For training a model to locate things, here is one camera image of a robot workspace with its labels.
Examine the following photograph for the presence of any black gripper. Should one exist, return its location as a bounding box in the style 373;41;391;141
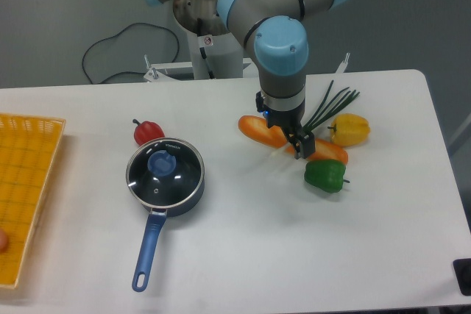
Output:
255;91;315;159

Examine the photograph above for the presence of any glass lid blue knob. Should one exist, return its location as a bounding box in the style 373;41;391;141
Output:
125;137;205;209

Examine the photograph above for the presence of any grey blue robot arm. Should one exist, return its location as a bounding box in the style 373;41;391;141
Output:
146;0;347;158

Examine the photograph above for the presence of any green spring onion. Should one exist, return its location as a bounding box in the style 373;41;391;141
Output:
301;80;360;134

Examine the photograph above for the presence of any orange baguette bread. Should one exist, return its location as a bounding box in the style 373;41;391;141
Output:
238;115;349;165

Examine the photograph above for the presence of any green bell pepper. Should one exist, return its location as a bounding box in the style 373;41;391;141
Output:
304;160;349;193

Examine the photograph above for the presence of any yellow bell pepper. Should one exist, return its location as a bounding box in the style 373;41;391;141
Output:
328;113;371;147

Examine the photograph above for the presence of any red bell pepper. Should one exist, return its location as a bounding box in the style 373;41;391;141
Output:
132;119;165;146

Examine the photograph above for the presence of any dark blue saucepan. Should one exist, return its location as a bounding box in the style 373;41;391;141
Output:
132;200;192;292

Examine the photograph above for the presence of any black square table fixture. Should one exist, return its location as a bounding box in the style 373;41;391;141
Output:
453;258;471;296

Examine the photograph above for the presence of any yellow woven basket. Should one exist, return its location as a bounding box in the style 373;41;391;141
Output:
1;113;66;289

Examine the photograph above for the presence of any white metal base frame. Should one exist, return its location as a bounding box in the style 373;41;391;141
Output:
142;51;351;82

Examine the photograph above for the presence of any black cable on floor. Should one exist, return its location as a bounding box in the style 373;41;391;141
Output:
81;21;180;85

